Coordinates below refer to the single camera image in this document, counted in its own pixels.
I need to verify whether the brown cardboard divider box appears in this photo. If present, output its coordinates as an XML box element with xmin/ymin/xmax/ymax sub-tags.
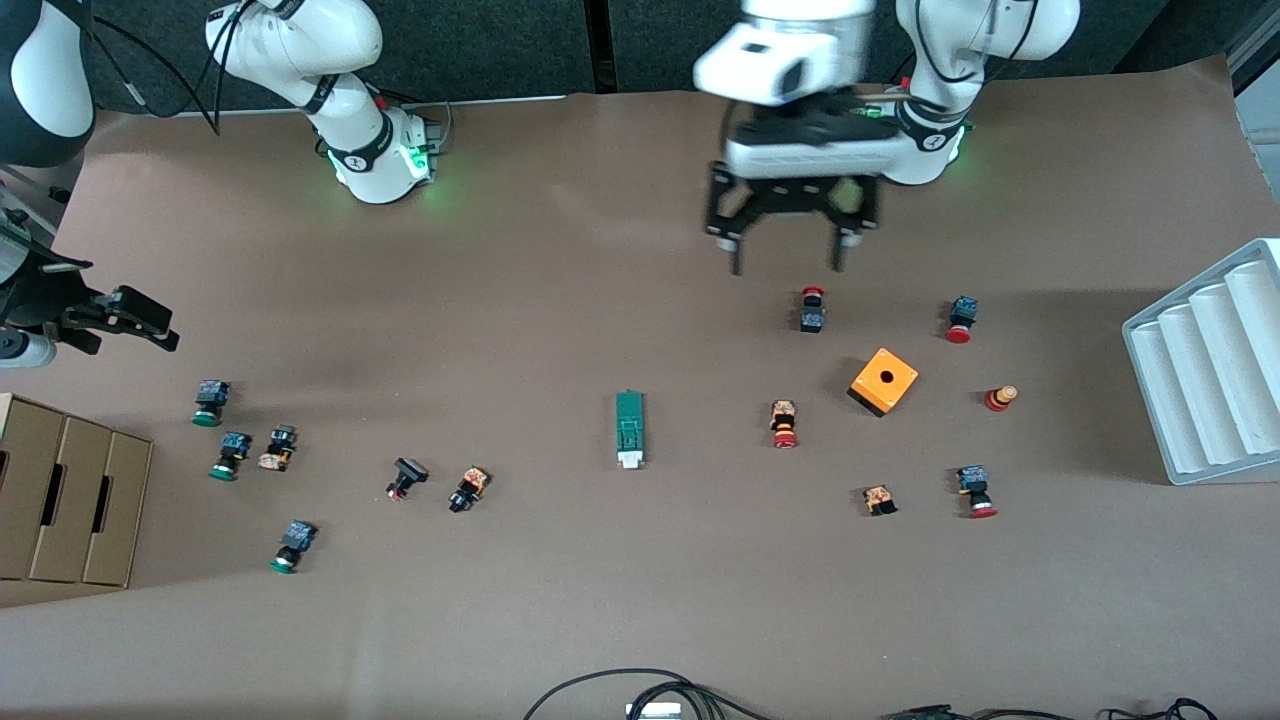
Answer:
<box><xmin>0</xmin><ymin>393</ymin><xmax>154</xmax><ymax>589</ymax></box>

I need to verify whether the white ribbed plastic tray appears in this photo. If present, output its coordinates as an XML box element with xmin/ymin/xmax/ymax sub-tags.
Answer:
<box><xmin>1121</xmin><ymin>238</ymin><xmax>1280</xmax><ymax>487</ymax></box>

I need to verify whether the green mushroom pushbutton switch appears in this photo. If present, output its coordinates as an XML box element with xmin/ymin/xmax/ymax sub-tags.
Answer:
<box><xmin>192</xmin><ymin>379</ymin><xmax>232</xmax><ymax>428</ymax></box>
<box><xmin>209</xmin><ymin>431</ymin><xmax>253</xmax><ymax>482</ymax></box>
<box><xmin>269</xmin><ymin>519</ymin><xmax>319</xmax><ymax>575</ymax></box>

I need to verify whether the orange button enclosure box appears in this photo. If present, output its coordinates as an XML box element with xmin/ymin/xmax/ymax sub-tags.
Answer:
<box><xmin>848</xmin><ymin>347</ymin><xmax>920</xmax><ymax>419</ymax></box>

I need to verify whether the black knob selector switch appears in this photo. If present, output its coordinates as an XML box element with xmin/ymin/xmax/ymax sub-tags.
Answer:
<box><xmin>257</xmin><ymin>424</ymin><xmax>299</xmax><ymax>472</ymax></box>
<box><xmin>448</xmin><ymin>465</ymin><xmax>491</xmax><ymax>515</ymax></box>

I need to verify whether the black divider post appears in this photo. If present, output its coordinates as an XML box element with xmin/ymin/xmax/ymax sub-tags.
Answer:
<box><xmin>585</xmin><ymin>0</ymin><xmax>618</xmax><ymax>96</ymax></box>

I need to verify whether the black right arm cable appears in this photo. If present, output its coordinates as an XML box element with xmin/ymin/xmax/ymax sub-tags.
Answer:
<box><xmin>90</xmin><ymin>0</ymin><xmax>251</xmax><ymax>138</ymax></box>

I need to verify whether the black square pushbutton switch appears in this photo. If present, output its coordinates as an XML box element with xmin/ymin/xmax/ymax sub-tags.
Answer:
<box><xmin>386</xmin><ymin>457</ymin><xmax>431</xmax><ymax>502</ymax></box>

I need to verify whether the black base cable bundle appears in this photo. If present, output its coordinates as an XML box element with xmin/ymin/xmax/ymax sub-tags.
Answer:
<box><xmin>385</xmin><ymin>88</ymin><xmax>453</xmax><ymax>151</ymax></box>

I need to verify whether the grey metal frame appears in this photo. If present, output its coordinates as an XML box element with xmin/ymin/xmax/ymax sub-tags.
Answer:
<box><xmin>1228</xmin><ymin>20</ymin><xmax>1280</xmax><ymax>191</ymax></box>

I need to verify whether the black looped cable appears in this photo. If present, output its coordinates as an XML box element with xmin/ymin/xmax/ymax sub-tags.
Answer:
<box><xmin>523</xmin><ymin>668</ymin><xmax>776</xmax><ymax>720</ymax></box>

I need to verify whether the black cable with plug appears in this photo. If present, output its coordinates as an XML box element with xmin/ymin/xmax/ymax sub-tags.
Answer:
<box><xmin>880</xmin><ymin>703</ymin><xmax>1101</xmax><ymax>720</ymax></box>

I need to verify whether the thin black cable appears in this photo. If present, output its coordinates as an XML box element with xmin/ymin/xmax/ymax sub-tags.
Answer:
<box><xmin>1105</xmin><ymin>697</ymin><xmax>1221</xmax><ymax>720</ymax></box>

